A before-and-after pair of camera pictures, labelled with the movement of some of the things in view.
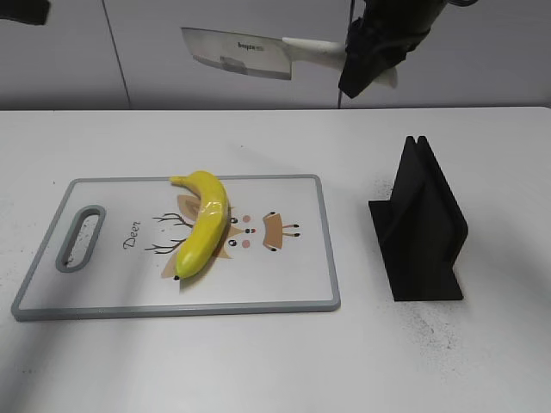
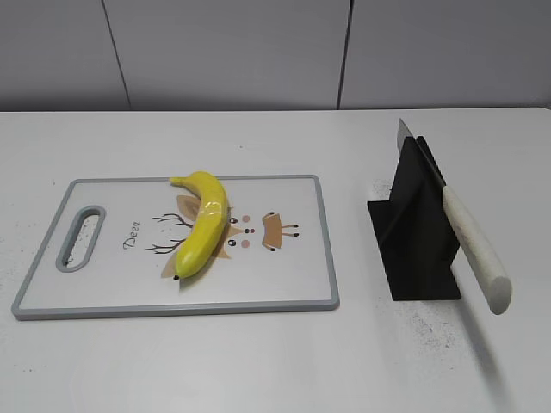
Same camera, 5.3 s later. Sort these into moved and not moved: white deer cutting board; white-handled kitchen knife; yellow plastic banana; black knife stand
Moved: white-handled kitchen knife
Not moved: black knife stand; white deer cutting board; yellow plastic banana
